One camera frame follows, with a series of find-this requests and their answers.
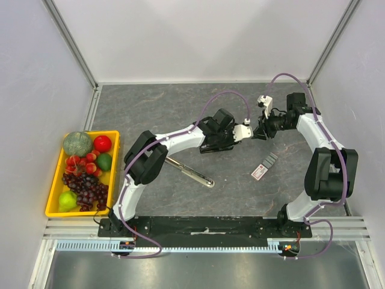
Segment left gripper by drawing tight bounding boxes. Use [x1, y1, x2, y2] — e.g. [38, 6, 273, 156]
[215, 123, 241, 151]

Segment red white staple box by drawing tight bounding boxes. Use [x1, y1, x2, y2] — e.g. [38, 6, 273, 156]
[251, 153, 278, 181]

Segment silver and black stapler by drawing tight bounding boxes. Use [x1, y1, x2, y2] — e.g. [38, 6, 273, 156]
[165, 157, 215, 188]

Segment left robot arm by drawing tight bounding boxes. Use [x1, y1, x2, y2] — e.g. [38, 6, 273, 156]
[108, 108, 238, 237]

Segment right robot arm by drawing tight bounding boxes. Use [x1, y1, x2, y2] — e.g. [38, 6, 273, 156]
[253, 93, 359, 237]

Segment red apple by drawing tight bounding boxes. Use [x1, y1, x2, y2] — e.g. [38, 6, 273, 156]
[93, 135, 112, 153]

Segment green avocado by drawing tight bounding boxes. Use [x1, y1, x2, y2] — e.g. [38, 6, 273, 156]
[96, 153, 112, 172]

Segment peach fruit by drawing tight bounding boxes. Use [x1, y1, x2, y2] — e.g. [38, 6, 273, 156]
[85, 150, 102, 177]

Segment purple grape bunch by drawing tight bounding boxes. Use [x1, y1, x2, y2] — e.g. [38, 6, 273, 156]
[61, 173, 109, 212]

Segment green striped melon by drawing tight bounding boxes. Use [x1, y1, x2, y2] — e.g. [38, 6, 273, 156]
[63, 131, 93, 157]

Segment red cherry tomato cluster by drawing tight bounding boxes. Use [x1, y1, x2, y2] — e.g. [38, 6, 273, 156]
[64, 155, 87, 176]

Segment green pear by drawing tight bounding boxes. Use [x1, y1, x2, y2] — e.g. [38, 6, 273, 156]
[58, 190, 78, 213]

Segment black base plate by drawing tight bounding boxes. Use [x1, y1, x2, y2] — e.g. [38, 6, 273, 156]
[98, 216, 312, 241]

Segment grey cable duct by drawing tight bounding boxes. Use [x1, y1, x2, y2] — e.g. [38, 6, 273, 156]
[56, 238, 284, 254]

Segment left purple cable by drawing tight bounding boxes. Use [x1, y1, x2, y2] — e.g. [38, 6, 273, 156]
[119, 91, 252, 259]

